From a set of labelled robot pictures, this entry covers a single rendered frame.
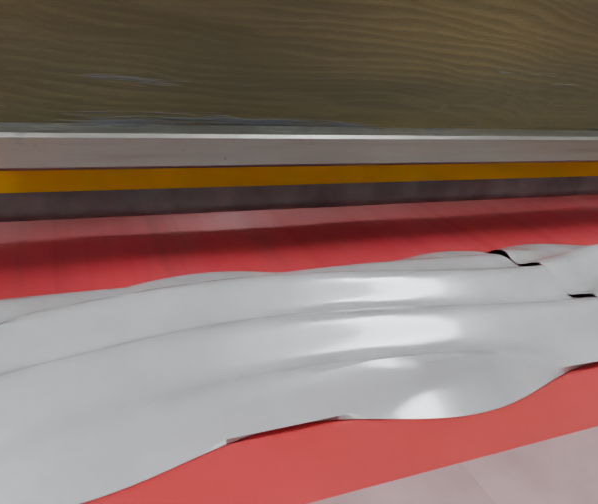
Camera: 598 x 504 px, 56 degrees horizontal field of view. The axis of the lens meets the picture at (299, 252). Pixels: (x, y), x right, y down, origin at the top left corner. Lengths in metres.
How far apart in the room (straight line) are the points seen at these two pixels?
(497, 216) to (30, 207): 0.19
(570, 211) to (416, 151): 0.11
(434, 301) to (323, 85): 0.08
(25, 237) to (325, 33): 0.12
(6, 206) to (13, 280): 0.03
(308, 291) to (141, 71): 0.08
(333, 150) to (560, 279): 0.08
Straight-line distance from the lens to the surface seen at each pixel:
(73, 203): 0.20
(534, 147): 0.24
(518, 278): 0.19
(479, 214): 0.26
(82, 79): 0.18
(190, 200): 0.20
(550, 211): 0.29
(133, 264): 0.18
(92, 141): 0.17
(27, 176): 0.19
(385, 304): 0.16
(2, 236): 0.21
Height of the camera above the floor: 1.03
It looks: 24 degrees down
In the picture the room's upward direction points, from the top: 6 degrees clockwise
